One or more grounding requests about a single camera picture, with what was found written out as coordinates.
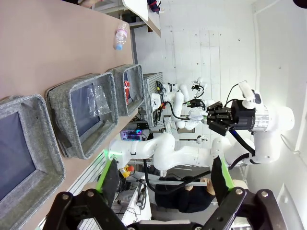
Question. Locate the computer with coloured lights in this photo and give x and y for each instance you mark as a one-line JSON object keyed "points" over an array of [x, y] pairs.
{"points": [[133, 135]]}

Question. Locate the aluminium frame rail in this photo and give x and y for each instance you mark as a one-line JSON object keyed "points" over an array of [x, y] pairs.
{"points": [[84, 175]]}

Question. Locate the clear plastic cup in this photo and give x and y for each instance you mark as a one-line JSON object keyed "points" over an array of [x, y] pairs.
{"points": [[98, 101]]}

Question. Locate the white blue paper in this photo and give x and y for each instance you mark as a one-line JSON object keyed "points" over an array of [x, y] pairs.
{"points": [[197, 116]]}

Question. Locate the clear plastic water bottle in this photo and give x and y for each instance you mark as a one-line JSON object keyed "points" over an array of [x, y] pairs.
{"points": [[121, 36]]}

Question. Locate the grey slotted panel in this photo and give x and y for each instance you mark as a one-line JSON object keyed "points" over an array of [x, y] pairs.
{"points": [[153, 83]]}

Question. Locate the grey fabric basket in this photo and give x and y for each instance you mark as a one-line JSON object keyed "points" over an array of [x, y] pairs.
{"points": [[49, 167], [117, 79], [60, 107]]}

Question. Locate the seated person in dark clothes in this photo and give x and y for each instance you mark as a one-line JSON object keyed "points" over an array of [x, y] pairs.
{"points": [[182, 198]]}

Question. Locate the white table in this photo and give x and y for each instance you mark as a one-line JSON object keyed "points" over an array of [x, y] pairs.
{"points": [[141, 9]]}

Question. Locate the crushed red can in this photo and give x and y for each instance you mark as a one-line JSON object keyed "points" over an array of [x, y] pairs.
{"points": [[127, 92]]}

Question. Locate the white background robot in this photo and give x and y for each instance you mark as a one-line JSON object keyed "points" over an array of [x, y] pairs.
{"points": [[178, 100]]}

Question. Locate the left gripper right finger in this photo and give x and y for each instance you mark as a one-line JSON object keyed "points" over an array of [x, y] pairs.
{"points": [[242, 206]]}

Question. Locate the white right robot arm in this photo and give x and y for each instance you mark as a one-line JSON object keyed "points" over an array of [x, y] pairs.
{"points": [[271, 134]]}

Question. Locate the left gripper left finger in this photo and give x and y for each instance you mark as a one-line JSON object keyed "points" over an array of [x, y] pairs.
{"points": [[81, 208]]}

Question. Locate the yellow red emergency stop button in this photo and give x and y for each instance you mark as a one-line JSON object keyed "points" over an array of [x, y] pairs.
{"points": [[127, 170]]}

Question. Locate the person's left hand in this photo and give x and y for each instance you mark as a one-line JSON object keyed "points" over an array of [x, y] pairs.
{"points": [[92, 3]]}

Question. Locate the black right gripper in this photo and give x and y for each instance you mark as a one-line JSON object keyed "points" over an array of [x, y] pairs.
{"points": [[243, 116]]}

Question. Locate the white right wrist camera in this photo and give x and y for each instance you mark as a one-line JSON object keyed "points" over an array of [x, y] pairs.
{"points": [[247, 93]]}

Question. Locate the white side desk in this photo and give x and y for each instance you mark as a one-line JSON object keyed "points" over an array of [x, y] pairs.
{"points": [[130, 212]]}

